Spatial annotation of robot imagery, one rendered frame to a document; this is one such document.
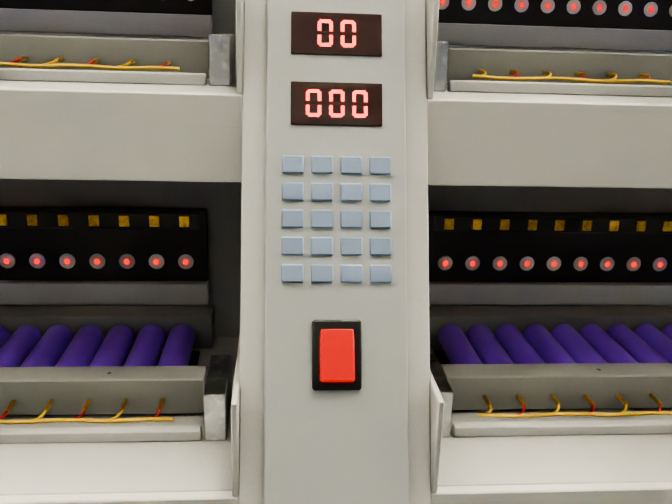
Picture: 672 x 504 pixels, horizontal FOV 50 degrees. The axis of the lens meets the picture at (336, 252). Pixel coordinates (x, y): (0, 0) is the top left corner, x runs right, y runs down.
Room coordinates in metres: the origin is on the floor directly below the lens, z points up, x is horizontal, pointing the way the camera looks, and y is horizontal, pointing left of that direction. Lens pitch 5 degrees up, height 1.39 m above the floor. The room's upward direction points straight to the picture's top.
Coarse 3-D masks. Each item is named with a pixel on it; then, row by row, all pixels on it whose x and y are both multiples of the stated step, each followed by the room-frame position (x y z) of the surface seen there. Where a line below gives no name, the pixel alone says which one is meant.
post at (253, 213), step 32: (256, 0) 0.35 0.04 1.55; (416, 0) 0.36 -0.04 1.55; (256, 32) 0.35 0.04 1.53; (416, 32) 0.36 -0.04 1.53; (256, 64) 0.35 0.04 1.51; (416, 64) 0.36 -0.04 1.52; (256, 96) 0.35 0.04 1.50; (416, 96) 0.36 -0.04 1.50; (256, 128) 0.35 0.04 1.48; (416, 128) 0.36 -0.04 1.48; (256, 160) 0.35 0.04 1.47; (416, 160) 0.36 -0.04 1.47; (256, 192) 0.35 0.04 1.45; (416, 192) 0.36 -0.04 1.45; (256, 224) 0.35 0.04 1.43; (416, 224) 0.36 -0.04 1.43; (256, 256) 0.35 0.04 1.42; (416, 256) 0.36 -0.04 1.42; (256, 288) 0.35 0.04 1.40; (416, 288) 0.36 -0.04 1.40; (256, 320) 0.35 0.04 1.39; (416, 320) 0.36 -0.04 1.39; (256, 352) 0.35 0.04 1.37; (416, 352) 0.36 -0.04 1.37; (256, 384) 0.35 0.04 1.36; (416, 384) 0.36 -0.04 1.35; (256, 416) 0.35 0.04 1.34; (416, 416) 0.36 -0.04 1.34; (256, 448) 0.35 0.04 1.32; (416, 448) 0.36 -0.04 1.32; (256, 480) 0.35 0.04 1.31; (416, 480) 0.36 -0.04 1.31
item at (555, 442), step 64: (448, 256) 0.53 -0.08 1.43; (512, 256) 0.53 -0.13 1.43; (576, 256) 0.53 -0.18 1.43; (640, 256) 0.54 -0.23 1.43; (448, 320) 0.51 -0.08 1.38; (512, 320) 0.52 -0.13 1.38; (576, 320) 0.52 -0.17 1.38; (640, 320) 0.53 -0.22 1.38; (448, 384) 0.41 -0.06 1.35; (512, 384) 0.43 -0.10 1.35; (576, 384) 0.43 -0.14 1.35; (640, 384) 0.44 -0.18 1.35; (448, 448) 0.40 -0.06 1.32; (512, 448) 0.40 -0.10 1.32; (576, 448) 0.40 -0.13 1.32; (640, 448) 0.41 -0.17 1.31
